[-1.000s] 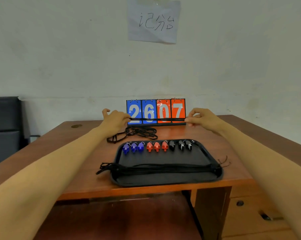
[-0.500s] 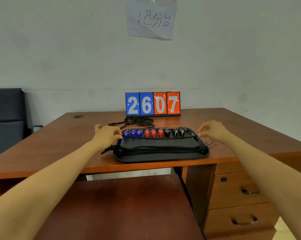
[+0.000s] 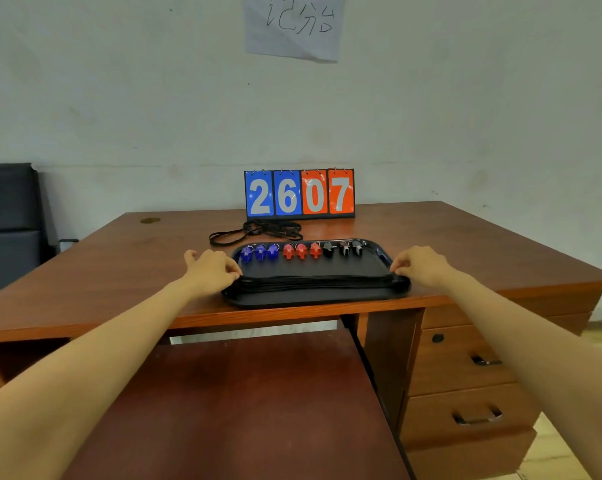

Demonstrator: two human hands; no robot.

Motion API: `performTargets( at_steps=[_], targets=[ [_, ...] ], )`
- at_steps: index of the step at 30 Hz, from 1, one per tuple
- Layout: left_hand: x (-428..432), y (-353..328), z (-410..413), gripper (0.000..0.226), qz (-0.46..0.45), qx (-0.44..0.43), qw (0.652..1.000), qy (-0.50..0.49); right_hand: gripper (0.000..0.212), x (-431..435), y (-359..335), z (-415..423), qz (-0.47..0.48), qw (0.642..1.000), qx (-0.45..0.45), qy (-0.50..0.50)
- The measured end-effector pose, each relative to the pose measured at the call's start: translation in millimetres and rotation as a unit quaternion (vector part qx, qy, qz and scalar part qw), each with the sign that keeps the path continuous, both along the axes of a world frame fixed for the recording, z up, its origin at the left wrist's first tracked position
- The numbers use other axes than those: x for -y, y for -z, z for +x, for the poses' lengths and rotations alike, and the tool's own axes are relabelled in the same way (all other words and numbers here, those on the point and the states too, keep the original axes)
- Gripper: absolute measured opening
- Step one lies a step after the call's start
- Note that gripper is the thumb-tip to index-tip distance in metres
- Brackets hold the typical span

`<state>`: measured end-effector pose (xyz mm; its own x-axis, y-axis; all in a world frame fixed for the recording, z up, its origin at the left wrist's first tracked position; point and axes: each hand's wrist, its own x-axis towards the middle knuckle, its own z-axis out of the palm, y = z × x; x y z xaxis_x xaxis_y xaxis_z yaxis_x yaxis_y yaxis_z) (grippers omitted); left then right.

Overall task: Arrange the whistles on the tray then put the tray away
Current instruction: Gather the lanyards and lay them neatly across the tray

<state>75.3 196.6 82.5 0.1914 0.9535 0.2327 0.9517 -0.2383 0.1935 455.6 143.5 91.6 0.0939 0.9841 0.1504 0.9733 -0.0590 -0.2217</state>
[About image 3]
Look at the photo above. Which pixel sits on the person's left hand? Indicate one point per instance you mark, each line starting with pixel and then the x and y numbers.
pixel 207 273

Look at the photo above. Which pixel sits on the person's right hand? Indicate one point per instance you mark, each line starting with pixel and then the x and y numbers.
pixel 423 266

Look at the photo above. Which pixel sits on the person's left fingers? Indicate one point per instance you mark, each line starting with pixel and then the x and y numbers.
pixel 231 271

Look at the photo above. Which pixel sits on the person's right fingers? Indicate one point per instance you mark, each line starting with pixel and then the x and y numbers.
pixel 400 267

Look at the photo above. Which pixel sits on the person's left forearm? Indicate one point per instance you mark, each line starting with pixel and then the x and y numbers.
pixel 86 374

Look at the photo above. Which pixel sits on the person's right forearm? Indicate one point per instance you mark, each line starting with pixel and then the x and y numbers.
pixel 535 354

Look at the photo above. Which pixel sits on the blue whistle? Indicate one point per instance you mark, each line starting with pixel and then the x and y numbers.
pixel 260 252
pixel 247 254
pixel 273 251

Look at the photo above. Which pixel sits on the black whistle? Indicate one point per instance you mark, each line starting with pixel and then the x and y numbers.
pixel 344 249
pixel 357 248
pixel 328 250

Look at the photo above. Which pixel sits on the red whistle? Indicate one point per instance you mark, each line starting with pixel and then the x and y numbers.
pixel 288 251
pixel 301 251
pixel 315 250

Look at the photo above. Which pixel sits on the black plastic tray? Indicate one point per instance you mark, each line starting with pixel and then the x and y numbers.
pixel 311 296

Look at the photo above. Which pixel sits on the blue and red flip scoreboard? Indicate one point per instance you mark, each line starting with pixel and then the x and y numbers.
pixel 301 194

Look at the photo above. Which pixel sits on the shallow brown desk drawer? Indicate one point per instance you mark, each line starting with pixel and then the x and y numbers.
pixel 510 308

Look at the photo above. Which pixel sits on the brown desk drawer with lock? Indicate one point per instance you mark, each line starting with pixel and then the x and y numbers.
pixel 480 362

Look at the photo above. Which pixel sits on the brown wooden desk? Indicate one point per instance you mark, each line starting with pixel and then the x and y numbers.
pixel 106 264

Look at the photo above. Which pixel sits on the brown pull-out keyboard shelf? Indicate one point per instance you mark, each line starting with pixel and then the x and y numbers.
pixel 241 409

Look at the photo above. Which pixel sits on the small white box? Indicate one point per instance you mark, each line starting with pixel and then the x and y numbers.
pixel 68 244

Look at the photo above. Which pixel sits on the large brown desk drawer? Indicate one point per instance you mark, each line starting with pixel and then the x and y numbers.
pixel 473 417

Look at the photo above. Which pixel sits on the black upholstered chair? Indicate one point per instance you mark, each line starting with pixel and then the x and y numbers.
pixel 8 229

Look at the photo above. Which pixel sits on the white paper sheet with handwriting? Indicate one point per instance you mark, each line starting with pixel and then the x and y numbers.
pixel 296 27

